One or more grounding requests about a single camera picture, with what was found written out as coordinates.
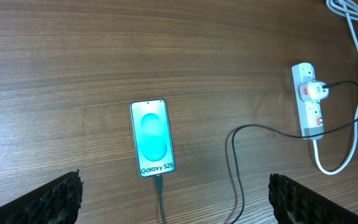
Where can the white power strip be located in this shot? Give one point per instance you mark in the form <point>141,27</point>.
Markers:
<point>309,112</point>

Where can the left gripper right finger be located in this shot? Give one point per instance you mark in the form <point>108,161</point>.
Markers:
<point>294,203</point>

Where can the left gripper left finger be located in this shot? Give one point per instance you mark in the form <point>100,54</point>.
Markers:
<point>58,201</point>

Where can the Galaxy S25 smartphone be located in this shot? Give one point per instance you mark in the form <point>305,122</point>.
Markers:
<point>152,137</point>

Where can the white charger plug adapter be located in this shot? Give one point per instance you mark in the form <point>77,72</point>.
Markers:
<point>313,91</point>

